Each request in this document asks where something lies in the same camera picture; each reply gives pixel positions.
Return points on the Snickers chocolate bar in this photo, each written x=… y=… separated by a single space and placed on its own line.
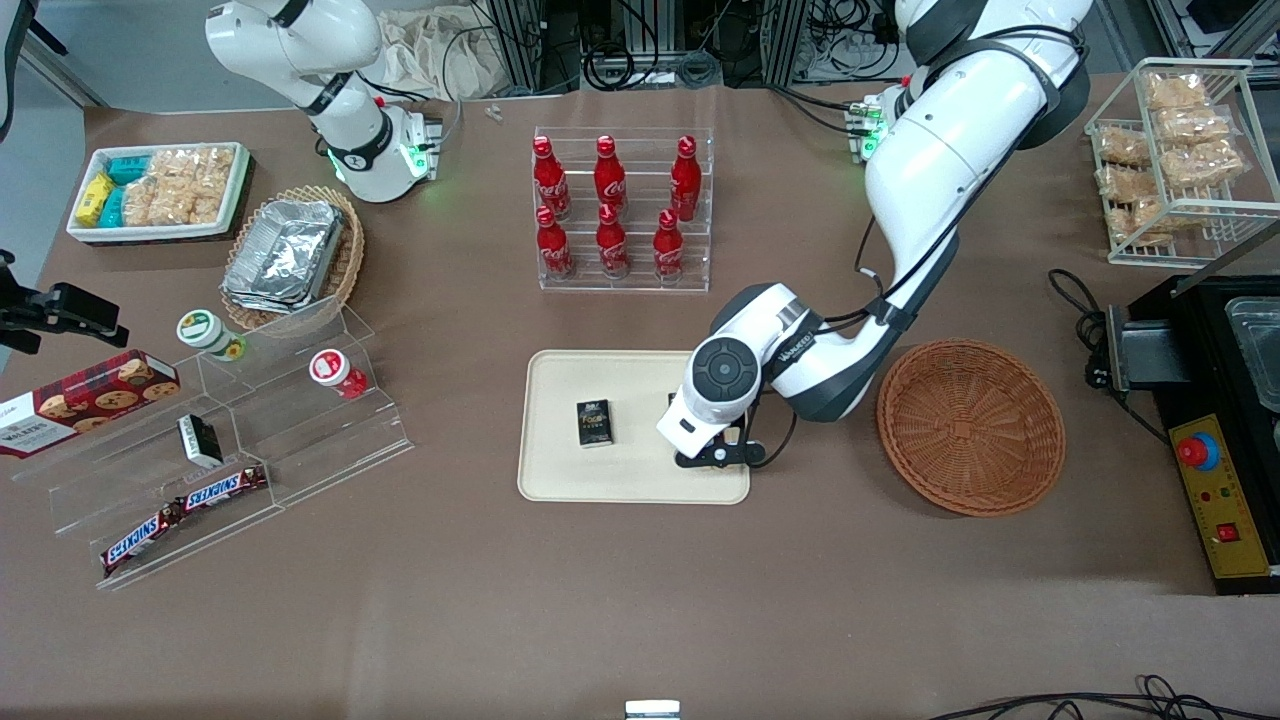
x=140 y=540
x=225 y=487

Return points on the clear rice cracker bag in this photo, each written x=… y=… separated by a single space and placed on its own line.
x=190 y=165
x=165 y=203

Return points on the clear fried snack bag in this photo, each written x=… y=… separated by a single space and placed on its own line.
x=1145 y=218
x=1205 y=162
x=1177 y=90
x=1122 y=148
x=1195 y=125
x=1130 y=185

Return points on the Walkers red tartan cookie box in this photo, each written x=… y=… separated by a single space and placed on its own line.
x=90 y=400

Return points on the silver white device edge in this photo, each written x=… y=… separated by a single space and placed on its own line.
x=652 y=710

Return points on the beige cloth bag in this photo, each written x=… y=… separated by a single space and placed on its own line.
x=440 y=55

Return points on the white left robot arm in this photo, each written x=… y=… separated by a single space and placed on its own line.
x=940 y=150

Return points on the aluminium foil tray stack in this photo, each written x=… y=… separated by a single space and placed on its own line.
x=285 y=255

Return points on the clear plastic container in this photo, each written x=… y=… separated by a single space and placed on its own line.
x=1260 y=350

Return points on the clear acrylic stepped display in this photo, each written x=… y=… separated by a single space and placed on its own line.
x=300 y=430

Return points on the green lid sunflower cup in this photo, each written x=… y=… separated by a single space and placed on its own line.
x=210 y=333

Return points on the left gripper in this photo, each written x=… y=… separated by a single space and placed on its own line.
x=671 y=398

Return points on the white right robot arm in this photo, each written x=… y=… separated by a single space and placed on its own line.
x=300 y=40

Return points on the red emergency stop button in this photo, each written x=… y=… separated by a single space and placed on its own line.
x=1196 y=452

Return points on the black sandwich pack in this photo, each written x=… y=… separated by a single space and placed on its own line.
x=595 y=422

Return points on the oval light wicker basket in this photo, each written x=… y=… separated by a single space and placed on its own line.
x=345 y=260

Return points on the cream plastic serving tray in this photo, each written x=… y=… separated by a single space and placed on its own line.
x=630 y=470

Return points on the yellow snack box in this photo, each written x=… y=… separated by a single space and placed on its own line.
x=93 y=198

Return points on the clear acrylic bottle rack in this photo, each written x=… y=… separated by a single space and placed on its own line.
x=625 y=285

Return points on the yellow control panel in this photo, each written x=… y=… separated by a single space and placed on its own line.
x=1225 y=510

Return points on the round brown wicker basket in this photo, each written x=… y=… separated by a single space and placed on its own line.
x=970 y=430

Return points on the black machine housing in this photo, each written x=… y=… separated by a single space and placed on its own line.
x=1200 y=340

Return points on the red Coca-Cola bottle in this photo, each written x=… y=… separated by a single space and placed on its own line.
x=609 y=172
x=553 y=245
x=667 y=248
x=685 y=175
x=549 y=175
x=611 y=245

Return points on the teal snack box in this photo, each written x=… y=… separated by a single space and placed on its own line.
x=112 y=208
x=128 y=168

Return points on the red lid yogurt cup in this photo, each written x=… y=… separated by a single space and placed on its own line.
x=335 y=372

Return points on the white rectangular snack bin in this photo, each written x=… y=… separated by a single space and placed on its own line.
x=80 y=232

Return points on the small black white snack box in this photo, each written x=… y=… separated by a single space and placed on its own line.
x=200 y=440

